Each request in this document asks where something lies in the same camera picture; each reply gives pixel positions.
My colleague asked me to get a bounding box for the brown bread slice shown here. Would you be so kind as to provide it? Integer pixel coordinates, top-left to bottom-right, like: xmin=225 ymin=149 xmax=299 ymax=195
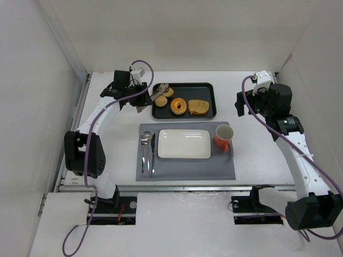
xmin=163 ymin=86 xmax=174 ymax=98

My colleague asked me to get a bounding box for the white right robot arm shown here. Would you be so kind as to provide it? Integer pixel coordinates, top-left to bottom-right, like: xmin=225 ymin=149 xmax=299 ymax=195
xmin=235 ymin=83 xmax=342 ymax=230

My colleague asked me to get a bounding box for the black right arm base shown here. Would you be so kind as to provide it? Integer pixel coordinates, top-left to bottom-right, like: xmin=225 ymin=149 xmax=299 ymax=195
xmin=249 ymin=184 xmax=276 ymax=214

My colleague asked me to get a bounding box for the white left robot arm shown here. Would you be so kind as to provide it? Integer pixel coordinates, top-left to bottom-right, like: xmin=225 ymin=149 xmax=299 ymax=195
xmin=64 ymin=68 xmax=169 ymax=203

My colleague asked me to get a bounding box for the small round bun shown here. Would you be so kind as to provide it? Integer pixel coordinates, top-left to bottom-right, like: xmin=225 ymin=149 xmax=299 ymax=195
xmin=154 ymin=95 xmax=168 ymax=107

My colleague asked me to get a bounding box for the orange glazed donut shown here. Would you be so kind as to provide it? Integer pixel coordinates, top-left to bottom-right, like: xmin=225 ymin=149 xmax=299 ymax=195
xmin=170 ymin=98 xmax=187 ymax=115

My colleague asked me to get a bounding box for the black baking tray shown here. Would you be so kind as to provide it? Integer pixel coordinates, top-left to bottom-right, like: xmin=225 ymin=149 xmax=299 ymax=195
xmin=151 ymin=82 xmax=217 ymax=119

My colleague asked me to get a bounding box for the silver spoon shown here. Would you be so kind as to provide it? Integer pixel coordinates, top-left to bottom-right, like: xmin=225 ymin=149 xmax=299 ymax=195
xmin=143 ymin=131 xmax=152 ymax=171

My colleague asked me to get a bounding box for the silver fork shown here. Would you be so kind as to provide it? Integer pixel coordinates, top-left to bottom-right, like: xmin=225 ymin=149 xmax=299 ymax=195
xmin=140 ymin=133 xmax=147 ymax=173

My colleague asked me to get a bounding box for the silver table knife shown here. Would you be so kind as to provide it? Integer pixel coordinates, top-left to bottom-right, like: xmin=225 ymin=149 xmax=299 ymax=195
xmin=149 ymin=133 xmax=155 ymax=176

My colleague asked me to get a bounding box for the brown toast slice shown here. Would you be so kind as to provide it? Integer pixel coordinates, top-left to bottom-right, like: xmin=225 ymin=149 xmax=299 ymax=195
xmin=187 ymin=100 xmax=210 ymax=116

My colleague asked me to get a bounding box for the orange ceramic mug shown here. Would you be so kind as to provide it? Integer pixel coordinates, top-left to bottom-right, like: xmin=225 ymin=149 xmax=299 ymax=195
xmin=214 ymin=124 xmax=234 ymax=152

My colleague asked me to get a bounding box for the white rectangular plate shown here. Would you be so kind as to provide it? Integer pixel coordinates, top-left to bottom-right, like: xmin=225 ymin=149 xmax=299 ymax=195
xmin=158 ymin=129 xmax=211 ymax=159

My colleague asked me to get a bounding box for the grey cloth placemat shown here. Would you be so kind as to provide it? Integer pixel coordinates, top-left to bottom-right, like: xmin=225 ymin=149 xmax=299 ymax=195
xmin=136 ymin=122 xmax=236 ymax=182

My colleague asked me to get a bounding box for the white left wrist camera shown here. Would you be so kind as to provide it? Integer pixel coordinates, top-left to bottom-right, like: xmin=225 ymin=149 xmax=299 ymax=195
xmin=130 ymin=68 xmax=145 ymax=86

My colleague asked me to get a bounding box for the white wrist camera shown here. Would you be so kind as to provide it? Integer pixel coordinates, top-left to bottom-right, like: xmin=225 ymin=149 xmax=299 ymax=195
xmin=130 ymin=68 xmax=145 ymax=86
xmin=251 ymin=70 xmax=272 ymax=95

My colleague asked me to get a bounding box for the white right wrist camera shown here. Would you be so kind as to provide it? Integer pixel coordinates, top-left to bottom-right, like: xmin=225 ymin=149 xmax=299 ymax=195
xmin=251 ymin=70 xmax=272 ymax=95

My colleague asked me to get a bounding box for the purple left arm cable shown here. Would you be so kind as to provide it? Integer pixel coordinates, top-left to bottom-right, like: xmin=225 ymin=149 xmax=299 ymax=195
xmin=62 ymin=59 xmax=154 ymax=256

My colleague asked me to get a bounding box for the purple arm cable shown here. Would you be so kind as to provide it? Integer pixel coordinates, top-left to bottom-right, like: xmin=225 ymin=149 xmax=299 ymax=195
xmin=241 ymin=74 xmax=343 ymax=243
xmin=62 ymin=59 xmax=154 ymax=256

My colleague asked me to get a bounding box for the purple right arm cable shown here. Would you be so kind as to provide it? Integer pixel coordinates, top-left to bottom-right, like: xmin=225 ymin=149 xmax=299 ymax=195
xmin=241 ymin=74 xmax=343 ymax=243

